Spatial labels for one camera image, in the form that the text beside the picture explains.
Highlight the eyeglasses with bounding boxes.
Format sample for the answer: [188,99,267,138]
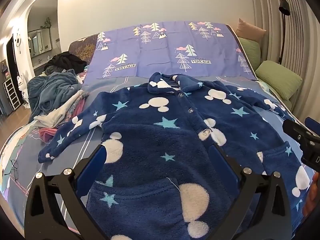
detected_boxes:
[3,158,21,182]

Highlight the blue fleece pajama top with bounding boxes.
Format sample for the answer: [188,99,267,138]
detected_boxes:
[38,72,312,240]

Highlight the small green pillow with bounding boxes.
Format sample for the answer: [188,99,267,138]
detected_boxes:
[237,37,262,68]

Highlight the large green pillow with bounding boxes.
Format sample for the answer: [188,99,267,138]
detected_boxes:
[255,60,303,101]

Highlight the pile of folded clothes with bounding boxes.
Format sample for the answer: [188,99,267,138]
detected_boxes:
[27,69,84,123]

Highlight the white shelf rack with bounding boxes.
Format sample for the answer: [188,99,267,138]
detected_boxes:
[2,79,22,110]

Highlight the beige pink pillow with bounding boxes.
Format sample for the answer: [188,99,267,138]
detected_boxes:
[235,18,267,42]

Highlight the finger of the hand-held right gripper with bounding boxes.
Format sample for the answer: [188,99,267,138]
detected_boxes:
[283,119,316,147]
[304,117,320,137]

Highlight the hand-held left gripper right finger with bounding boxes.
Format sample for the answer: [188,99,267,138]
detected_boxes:
[209,144,293,240]

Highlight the striped grey-blue bed sheet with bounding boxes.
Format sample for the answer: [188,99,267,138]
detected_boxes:
[0,74,320,240]

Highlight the person's right hand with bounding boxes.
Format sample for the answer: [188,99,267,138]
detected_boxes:
[302,172,320,217]

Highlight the white bear figure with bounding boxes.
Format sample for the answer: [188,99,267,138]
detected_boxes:
[16,74,28,106]

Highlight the pink folded cloth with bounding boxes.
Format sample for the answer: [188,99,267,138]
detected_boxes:
[39,127,60,141]

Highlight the floral patterned folded cloth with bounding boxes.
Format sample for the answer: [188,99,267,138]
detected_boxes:
[64,91,90,123]

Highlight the black clothes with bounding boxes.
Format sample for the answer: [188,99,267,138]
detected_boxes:
[44,51,88,74]

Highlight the brown patterned cushion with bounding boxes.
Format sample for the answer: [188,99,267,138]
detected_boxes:
[69,34,99,65]

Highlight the black floor lamp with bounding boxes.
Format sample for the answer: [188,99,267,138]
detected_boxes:
[277,0,290,64]

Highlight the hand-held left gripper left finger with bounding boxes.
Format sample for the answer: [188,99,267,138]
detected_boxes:
[24,144,108,240]

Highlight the wall mirror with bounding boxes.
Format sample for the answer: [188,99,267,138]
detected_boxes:
[27,28,52,58]

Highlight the purple tree print quilt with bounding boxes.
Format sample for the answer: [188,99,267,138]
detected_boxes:
[84,21,258,80]

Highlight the beige curtain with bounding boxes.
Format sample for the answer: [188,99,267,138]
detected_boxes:
[250,0,320,122]

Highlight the white folded cloth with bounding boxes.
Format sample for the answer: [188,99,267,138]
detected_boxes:
[34,90,84,128]

